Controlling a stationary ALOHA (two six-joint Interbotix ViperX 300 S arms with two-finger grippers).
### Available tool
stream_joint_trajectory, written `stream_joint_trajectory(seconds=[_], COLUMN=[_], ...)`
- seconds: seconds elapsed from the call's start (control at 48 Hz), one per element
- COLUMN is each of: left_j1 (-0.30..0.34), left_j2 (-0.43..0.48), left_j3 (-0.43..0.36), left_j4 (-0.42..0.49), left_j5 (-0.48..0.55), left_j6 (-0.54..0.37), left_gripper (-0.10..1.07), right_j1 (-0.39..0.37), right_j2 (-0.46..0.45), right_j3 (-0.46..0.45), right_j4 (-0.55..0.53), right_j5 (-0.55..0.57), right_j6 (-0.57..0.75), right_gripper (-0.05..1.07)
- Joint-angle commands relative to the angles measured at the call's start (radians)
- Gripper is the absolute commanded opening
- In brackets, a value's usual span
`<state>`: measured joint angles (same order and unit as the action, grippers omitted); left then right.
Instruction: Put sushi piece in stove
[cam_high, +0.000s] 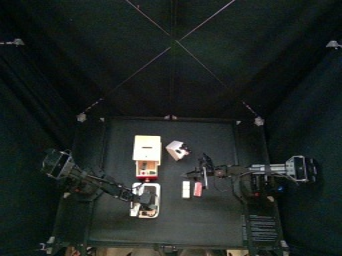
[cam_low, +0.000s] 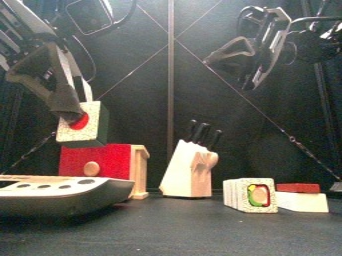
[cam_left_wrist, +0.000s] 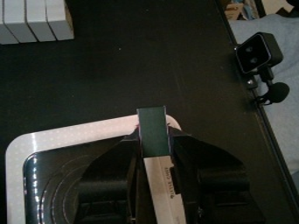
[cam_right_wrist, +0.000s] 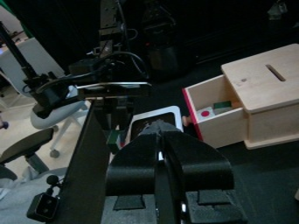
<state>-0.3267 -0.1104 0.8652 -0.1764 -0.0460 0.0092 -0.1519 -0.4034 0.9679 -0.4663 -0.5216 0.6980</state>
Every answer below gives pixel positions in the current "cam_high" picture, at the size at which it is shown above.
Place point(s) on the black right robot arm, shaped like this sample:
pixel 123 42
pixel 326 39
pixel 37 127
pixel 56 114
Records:
pixel 271 168

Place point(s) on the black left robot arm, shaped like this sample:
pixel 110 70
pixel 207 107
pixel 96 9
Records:
pixel 90 180

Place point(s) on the brown toy food piece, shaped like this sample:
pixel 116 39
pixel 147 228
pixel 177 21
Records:
pixel 145 214

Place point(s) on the pink toy sushi piece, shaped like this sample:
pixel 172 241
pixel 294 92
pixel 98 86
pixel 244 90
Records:
pixel 197 189

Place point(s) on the white toy sushi piece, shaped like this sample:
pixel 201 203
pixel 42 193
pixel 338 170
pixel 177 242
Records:
pixel 185 190

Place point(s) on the cream wooden toy stove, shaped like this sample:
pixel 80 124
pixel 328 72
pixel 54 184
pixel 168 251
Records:
pixel 147 150

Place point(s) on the white rectangular tray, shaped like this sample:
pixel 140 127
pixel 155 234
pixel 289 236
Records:
pixel 156 188

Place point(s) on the white toy cube box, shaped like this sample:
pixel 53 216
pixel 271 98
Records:
pixel 175 149

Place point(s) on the black cloth backdrop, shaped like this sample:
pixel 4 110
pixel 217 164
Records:
pixel 171 60

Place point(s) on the grey frame clamp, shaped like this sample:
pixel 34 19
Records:
pixel 284 247
pixel 45 246
pixel 259 120
pixel 80 117
pixel 332 44
pixel 16 42
pixel 169 117

